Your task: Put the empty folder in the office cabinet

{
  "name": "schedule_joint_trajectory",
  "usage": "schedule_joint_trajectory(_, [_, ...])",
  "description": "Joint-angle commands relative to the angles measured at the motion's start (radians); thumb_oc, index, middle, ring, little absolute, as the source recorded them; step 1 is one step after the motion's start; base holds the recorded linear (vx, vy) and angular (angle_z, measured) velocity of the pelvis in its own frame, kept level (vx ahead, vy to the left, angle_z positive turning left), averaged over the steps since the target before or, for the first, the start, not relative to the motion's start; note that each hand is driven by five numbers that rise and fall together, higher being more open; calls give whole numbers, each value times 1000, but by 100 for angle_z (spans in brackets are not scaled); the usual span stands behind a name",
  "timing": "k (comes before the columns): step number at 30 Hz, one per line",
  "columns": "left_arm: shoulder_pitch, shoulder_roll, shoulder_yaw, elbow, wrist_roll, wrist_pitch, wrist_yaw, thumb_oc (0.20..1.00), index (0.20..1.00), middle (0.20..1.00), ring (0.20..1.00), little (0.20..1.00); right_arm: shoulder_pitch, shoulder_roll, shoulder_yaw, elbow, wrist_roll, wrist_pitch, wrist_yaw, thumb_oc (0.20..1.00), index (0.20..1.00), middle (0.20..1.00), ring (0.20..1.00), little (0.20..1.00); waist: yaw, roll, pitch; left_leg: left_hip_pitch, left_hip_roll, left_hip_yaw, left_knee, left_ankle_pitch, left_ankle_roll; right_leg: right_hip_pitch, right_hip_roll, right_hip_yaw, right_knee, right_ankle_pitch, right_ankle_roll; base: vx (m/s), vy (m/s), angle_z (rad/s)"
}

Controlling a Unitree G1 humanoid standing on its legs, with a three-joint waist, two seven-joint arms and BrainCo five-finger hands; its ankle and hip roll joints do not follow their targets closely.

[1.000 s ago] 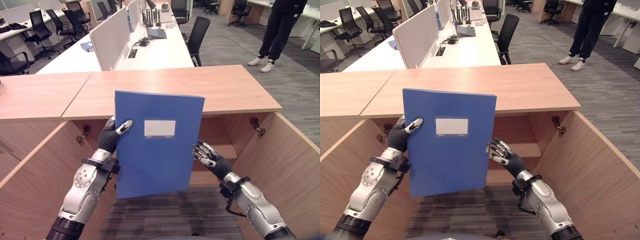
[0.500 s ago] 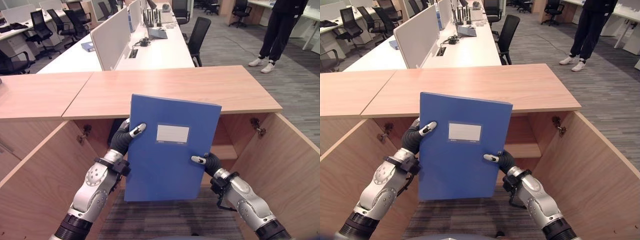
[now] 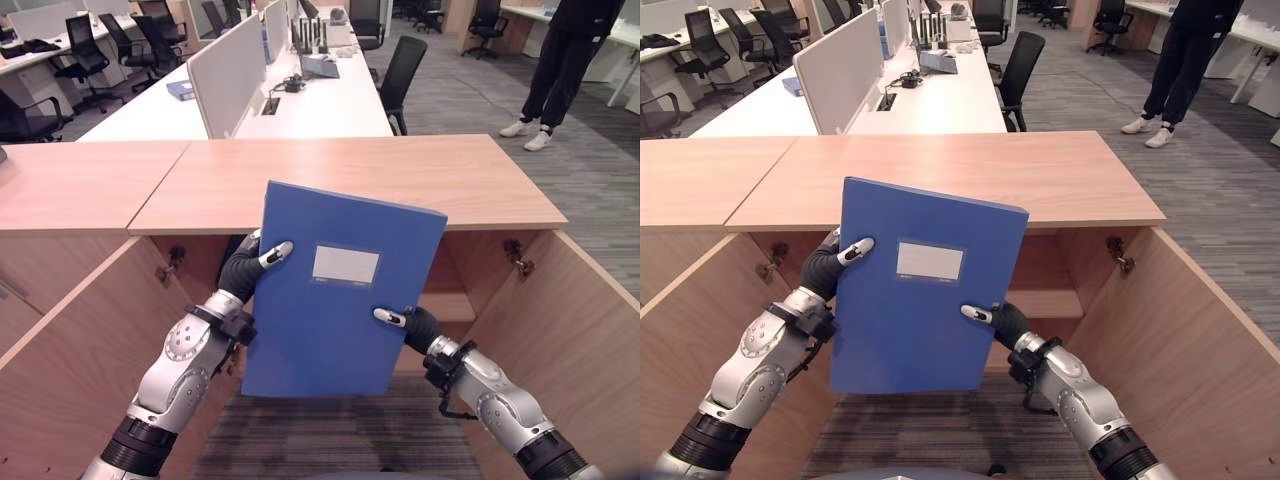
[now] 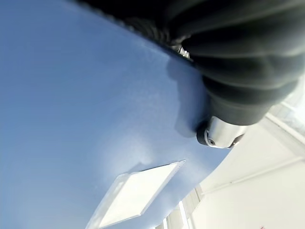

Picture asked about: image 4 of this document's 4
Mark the white office cabinet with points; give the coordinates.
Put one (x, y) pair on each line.
(257, 179)

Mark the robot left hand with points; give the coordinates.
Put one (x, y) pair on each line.
(238, 59)

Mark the blue folder with label pocket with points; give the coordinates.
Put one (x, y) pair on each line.
(83, 107)

